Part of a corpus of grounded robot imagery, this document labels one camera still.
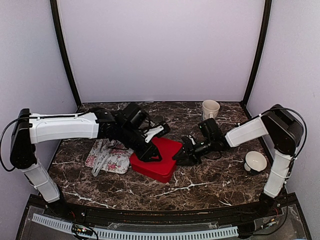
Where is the white and dark bowl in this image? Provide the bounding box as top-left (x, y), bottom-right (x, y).
top-left (244, 151), bottom-right (268, 175)

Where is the right black frame post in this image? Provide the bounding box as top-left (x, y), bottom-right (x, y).
top-left (242, 0), bottom-right (273, 103)

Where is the white slotted cable duct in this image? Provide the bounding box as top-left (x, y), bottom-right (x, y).
top-left (31, 213), bottom-right (239, 240)

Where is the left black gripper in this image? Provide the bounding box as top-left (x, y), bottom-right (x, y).
top-left (118, 124), bottom-right (162, 161)

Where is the left black frame post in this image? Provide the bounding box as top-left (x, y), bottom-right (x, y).
top-left (49, 0), bottom-right (82, 107)

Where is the cream ceramic mug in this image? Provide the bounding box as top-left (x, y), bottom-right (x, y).
top-left (201, 99), bottom-right (220, 121)

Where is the floral rectangular tray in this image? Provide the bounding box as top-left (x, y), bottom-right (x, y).
top-left (85, 139), bottom-right (133, 177)

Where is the small circuit board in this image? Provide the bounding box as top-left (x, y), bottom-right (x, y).
top-left (71, 224), bottom-right (94, 237)

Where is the black frame post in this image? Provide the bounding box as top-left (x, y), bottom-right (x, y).
top-left (49, 0), bottom-right (82, 107)
top-left (242, 0), bottom-right (273, 103)

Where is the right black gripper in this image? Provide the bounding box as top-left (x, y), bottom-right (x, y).
top-left (173, 137), bottom-right (214, 166)

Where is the black front table rail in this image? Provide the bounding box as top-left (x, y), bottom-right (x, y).
top-left (52, 202), bottom-right (269, 225)

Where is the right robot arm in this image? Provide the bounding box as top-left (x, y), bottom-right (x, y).
top-left (173, 104), bottom-right (308, 217)

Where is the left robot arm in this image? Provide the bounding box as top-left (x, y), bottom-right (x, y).
top-left (4, 103), bottom-right (170, 218)

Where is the red box lid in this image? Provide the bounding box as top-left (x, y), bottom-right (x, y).
top-left (129, 137), bottom-right (183, 184)

